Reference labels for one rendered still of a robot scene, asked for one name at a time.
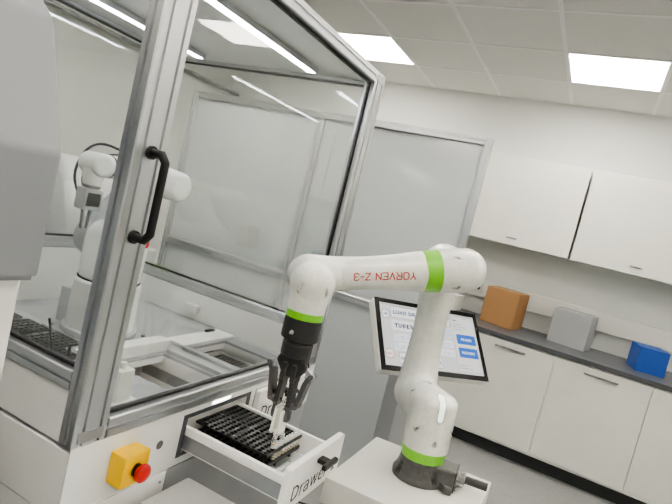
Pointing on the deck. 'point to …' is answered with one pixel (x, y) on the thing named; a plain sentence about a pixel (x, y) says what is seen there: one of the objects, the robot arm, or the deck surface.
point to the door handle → (153, 197)
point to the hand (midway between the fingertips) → (279, 419)
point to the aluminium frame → (137, 174)
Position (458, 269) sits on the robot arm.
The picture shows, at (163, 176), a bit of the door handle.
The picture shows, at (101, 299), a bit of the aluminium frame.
